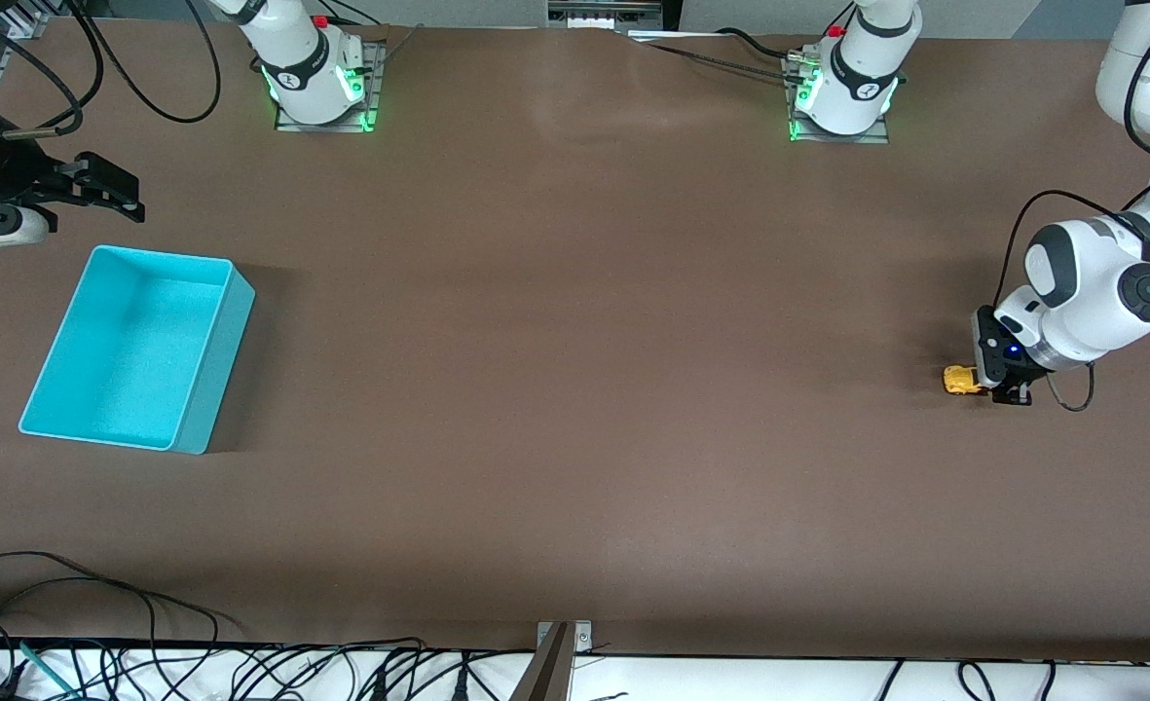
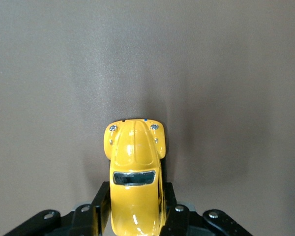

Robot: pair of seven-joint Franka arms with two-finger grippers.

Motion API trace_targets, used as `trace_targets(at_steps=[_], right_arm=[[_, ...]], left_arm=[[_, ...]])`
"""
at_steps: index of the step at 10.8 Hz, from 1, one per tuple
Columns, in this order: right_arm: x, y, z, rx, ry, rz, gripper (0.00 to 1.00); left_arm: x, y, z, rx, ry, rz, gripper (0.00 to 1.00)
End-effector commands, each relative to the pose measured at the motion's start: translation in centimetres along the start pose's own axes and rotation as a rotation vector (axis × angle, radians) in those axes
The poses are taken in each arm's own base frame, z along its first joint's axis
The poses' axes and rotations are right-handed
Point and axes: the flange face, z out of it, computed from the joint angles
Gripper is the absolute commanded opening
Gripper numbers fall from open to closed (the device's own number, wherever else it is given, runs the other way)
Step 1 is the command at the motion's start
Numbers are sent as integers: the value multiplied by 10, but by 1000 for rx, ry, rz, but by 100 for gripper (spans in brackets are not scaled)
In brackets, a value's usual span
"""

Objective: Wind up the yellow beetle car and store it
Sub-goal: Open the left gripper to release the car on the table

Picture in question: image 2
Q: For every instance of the yellow beetle toy car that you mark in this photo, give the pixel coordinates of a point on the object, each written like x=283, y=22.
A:
x=135, y=152

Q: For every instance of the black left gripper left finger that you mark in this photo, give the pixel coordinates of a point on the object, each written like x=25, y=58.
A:
x=83, y=221

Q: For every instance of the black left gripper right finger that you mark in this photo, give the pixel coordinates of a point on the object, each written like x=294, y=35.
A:
x=179, y=221

